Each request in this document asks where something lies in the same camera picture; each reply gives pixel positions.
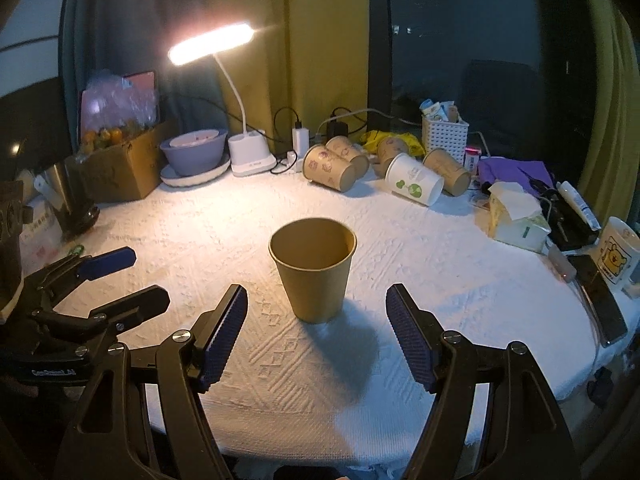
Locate pile of oranges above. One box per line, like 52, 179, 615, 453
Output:
80, 127, 137, 153

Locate white plate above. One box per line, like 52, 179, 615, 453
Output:
160, 155, 232, 187

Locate plain brown paper cup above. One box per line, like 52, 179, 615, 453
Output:
268, 217, 358, 324

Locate tubes in basket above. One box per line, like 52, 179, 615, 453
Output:
419, 99, 461, 123

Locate brown printed paper cup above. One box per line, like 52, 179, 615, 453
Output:
325, 136, 371, 176
375, 136, 413, 178
422, 147, 473, 197
302, 144, 370, 192

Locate yellow plastic bag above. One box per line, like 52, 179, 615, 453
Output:
361, 130, 426, 157

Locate purple cloth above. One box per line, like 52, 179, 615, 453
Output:
477, 157, 556, 196

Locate white plastic basket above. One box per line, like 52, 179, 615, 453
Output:
421, 115, 470, 163

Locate clear plastic bag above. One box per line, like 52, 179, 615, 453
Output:
82, 70, 160, 136

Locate steel pot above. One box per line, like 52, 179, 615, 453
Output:
37, 160, 101, 238

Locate white textured tablecloth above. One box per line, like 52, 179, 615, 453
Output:
20, 157, 601, 466

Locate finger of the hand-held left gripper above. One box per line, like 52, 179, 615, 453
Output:
32, 285, 171, 345
22, 246, 137, 311

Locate white bear mug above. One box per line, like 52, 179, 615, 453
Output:
597, 216, 640, 293

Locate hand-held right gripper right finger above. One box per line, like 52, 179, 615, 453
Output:
386, 283, 583, 480

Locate white green printed paper cup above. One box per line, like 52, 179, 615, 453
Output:
384, 152, 445, 207

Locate yellow curtain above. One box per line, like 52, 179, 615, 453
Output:
270, 0, 372, 133
575, 0, 640, 221

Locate black pouch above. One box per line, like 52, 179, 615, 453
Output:
537, 187, 601, 251

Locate black cable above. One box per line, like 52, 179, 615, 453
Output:
272, 106, 306, 133

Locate white tube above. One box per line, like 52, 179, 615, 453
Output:
557, 181, 601, 231

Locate white desk lamp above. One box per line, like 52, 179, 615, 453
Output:
167, 21, 277, 177

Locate purple bowl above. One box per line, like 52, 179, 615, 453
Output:
160, 129, 229, 177

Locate dark blue curtain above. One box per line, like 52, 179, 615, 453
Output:
60, 0, 241, 128

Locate tissue pack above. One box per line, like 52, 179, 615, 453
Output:
486, 181, 552, 253

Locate black smartphone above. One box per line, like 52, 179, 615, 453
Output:
567, 254, 628, 348

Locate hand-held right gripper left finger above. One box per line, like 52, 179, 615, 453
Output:
55, 284, 249, 480

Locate white printed packet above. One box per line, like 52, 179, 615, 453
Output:
22, 200, 76, 272

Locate cardboard box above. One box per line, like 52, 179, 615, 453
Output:
75, 121, 173, 203

